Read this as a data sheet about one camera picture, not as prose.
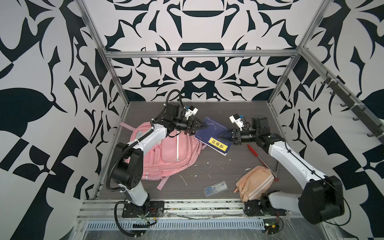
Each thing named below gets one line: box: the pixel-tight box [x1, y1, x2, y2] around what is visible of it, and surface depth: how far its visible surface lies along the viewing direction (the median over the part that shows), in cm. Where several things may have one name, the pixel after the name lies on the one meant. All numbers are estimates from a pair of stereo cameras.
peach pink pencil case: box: [233, 165, 275, 202], surface depth 82 cm
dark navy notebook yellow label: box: [194, 116, 233, 157], surface depth 76 cm
